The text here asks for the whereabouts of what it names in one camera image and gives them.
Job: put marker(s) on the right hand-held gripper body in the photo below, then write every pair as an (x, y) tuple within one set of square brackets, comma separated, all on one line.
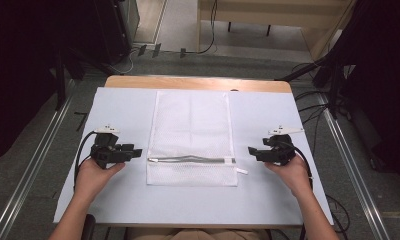
[(281, 151)]

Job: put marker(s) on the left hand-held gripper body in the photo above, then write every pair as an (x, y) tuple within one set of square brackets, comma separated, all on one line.
[(104, 151)]

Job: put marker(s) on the white mesh laundry bag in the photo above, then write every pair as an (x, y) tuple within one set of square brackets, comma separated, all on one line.
[(191, 140)]

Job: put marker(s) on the person's right hand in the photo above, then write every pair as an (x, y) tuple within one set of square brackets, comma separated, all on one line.
[(289, 175)]

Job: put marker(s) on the person's left hand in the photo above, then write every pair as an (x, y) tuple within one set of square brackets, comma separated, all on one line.
[(93, 176)]

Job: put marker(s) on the pale blue table mat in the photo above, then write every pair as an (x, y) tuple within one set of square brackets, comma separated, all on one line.
[(114, 196)]

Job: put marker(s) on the black chair part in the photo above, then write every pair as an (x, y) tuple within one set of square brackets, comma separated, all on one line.
[(89, 228)]

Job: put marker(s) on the wooden table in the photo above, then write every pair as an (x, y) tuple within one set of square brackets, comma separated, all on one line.
[(198, 83)]

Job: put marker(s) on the person's beige trousers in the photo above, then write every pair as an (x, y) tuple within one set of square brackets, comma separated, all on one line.
[(198, 234)]

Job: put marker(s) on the dark curtain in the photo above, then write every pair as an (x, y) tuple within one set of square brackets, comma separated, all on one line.
[(18, 73), (381, 80)]

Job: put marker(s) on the black equipment cabinet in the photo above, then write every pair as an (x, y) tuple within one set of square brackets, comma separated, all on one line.
[(116, 26)]

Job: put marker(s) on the light wooden bench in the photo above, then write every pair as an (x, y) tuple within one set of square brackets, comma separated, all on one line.
[(271, 13)]

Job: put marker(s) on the metal floor rail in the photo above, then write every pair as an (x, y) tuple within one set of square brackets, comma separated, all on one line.
[(353, 170), (28, 160)]

